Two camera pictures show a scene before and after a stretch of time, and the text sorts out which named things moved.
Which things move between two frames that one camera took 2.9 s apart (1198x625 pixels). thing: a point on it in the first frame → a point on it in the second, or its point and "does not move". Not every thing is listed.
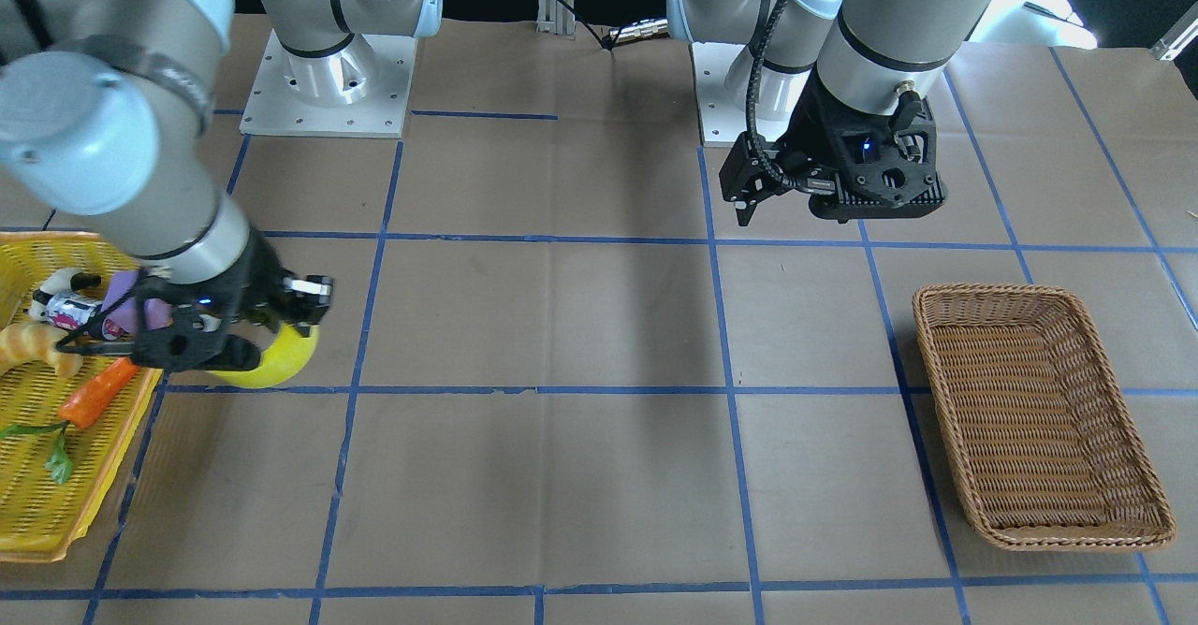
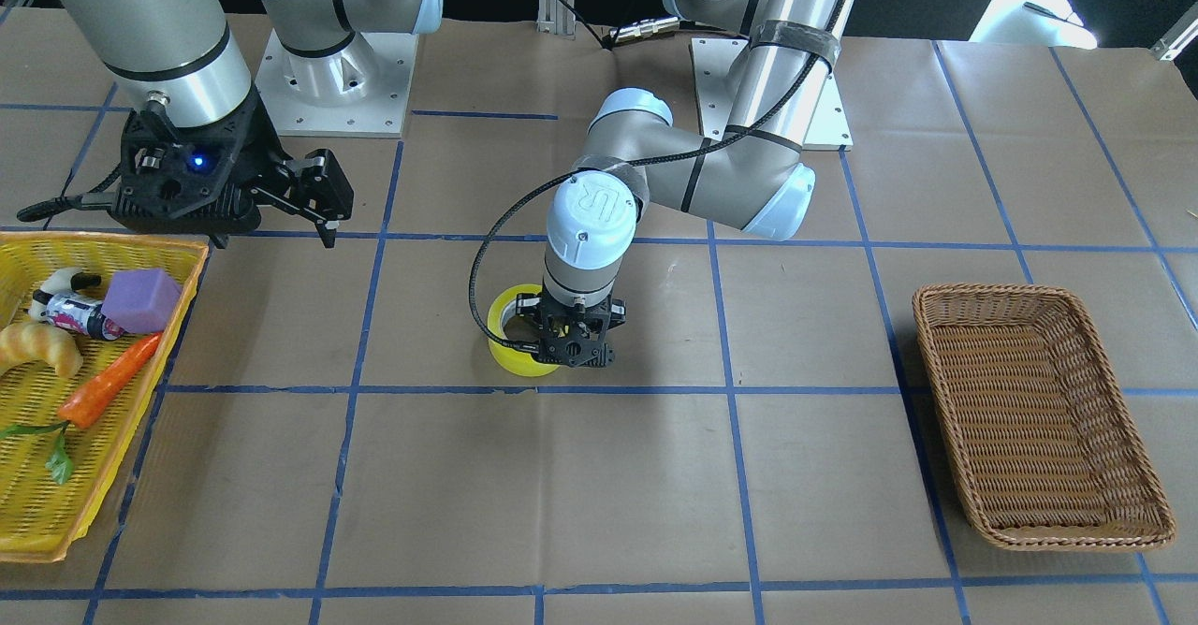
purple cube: (156, 312) does not move
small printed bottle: (75, 312) does not move
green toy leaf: (61, 463) does not move
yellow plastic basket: (52, 476) does not move
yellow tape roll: (284, 358) → (518, 361)
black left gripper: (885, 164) → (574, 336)
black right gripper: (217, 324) → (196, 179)
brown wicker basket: (1049, 451) does not move
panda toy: (64, 280) does not move
